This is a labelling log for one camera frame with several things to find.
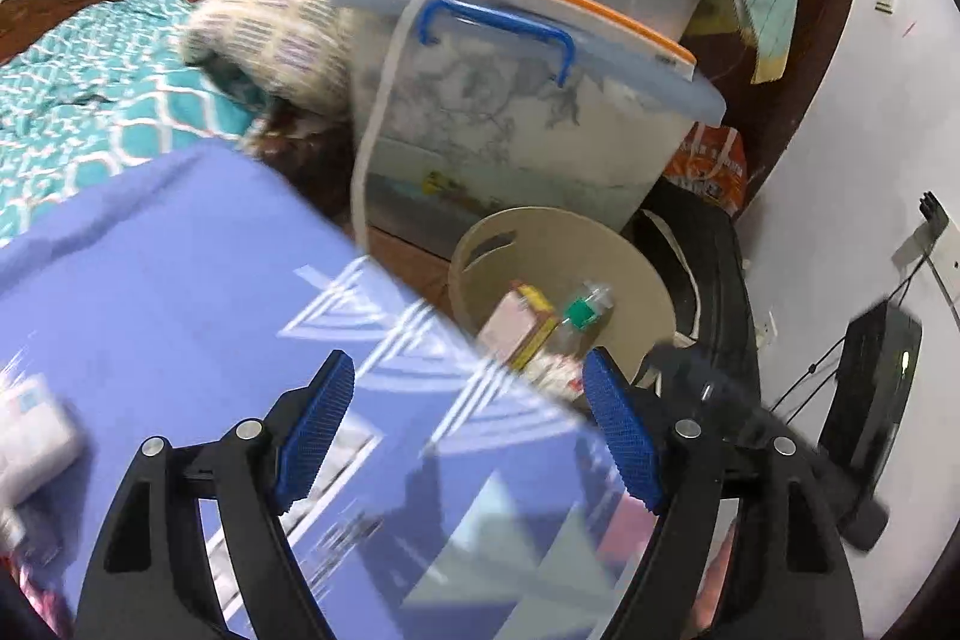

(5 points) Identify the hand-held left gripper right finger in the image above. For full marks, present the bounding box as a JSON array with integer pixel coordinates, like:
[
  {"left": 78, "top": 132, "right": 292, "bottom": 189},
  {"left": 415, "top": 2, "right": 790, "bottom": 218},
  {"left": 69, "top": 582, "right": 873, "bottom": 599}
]
[{"left": 581, "top": 346, "right": 871, "bottom": 640}]

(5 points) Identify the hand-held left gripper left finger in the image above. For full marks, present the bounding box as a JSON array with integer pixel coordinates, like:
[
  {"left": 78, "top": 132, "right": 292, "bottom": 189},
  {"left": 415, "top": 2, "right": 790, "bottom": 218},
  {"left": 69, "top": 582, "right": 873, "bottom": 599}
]
[{"left": 75, "top": 349, "right": 357, "bottom": 640}]

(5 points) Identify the blue-lidded clear storage box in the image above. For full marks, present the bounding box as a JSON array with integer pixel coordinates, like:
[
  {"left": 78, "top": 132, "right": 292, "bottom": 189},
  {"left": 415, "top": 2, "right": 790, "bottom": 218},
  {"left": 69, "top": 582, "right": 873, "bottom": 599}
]
[{"left": 330, "top": 0, "right": 727, "bottom": 251}]

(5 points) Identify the pink box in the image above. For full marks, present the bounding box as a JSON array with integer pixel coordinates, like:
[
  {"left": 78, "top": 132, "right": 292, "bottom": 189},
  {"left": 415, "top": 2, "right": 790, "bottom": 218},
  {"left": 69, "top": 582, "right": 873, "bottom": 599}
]
[{"left": 476, "top": 284, "right": 560, "bottom": 371}]

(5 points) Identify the carved wooden headboard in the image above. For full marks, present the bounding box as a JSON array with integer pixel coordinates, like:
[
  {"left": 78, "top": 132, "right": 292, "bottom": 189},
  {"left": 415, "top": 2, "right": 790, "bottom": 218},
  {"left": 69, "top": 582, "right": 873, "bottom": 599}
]
[{"left": 0, "top": 0, "right": 136, "bottom": 64}]

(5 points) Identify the black bag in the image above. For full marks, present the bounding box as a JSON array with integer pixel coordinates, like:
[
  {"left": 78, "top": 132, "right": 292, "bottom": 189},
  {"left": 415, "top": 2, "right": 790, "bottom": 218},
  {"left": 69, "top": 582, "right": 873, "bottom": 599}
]
[{"left": 622, "top": 182, "right": 762, "bottom": 408}]

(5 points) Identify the orange printed bag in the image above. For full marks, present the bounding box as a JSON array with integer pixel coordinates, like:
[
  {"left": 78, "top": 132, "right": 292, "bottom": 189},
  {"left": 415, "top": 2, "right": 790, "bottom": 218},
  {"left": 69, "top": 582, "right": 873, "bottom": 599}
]
[{"left": 664, "top": 122, "right": 751, "bottom": 217}]

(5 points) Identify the dark wooden panel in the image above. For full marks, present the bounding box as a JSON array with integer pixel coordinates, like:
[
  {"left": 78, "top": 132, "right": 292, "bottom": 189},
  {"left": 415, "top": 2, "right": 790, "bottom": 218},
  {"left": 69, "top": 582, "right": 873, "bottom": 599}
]
[{"left": 675, "top": 0, "right": 871, "bottom": 199}]

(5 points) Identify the white tissue packet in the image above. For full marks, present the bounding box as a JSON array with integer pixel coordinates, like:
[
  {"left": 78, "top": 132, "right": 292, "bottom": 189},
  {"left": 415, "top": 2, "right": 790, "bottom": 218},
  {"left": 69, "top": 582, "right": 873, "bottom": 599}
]
[{"left": 0, "top": 377, "right": 83, "bottom": 513}]

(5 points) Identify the teal patterned bedspread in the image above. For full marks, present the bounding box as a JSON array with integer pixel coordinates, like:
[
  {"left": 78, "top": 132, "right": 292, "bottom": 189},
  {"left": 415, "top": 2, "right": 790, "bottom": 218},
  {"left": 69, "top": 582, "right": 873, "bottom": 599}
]
[{"left": 0, "top": 0, "right": 271, "bottom": 240}]

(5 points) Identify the wall socket with plug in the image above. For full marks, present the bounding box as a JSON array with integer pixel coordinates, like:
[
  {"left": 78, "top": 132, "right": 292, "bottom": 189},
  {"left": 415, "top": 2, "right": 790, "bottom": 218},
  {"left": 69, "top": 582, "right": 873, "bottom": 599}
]
[{"left": 919, "top": 190, "right": 953, "bottom": 236}]

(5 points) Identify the white cable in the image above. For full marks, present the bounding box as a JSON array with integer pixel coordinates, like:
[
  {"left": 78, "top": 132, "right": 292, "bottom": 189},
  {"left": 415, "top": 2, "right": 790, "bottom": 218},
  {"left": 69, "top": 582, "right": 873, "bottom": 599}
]
[{"left": 350, "top": 0, "right": 488, "bottom": 251}]

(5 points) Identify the checked patterned pillow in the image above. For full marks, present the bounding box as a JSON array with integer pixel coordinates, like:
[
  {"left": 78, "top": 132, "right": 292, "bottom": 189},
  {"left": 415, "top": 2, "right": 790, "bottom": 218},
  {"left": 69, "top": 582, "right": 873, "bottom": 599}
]
[{"left": 184, "top": 0, "right": 398, "bottom": 120}]

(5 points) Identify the beige plastic bin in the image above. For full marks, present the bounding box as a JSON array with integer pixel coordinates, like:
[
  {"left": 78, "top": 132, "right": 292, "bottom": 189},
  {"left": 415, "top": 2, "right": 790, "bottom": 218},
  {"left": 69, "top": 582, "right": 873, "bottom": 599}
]
[{"left": 448, "top": 206, "right": 680, "bottom": 401}]

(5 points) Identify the black device on stand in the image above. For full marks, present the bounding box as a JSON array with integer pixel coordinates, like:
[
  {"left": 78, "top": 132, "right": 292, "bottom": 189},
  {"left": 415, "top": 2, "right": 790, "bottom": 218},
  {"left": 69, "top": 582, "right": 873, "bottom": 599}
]
[{"left": 817, "top": 302, "right": 923, "bottom": 551}]

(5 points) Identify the green-capped plastic bottle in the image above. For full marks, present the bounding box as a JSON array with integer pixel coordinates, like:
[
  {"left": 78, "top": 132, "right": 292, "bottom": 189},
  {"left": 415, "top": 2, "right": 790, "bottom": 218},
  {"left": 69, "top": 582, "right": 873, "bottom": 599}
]
[{"left": 536, "top": 284, "right": 616, "bottom": 363}]

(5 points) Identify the black cable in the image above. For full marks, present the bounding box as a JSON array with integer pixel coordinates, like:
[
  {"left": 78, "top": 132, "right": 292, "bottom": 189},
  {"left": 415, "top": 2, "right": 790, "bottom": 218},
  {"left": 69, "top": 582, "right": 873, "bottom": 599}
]
[{"left": 772, "top": 250, "right": 931, "bottom": 416}]

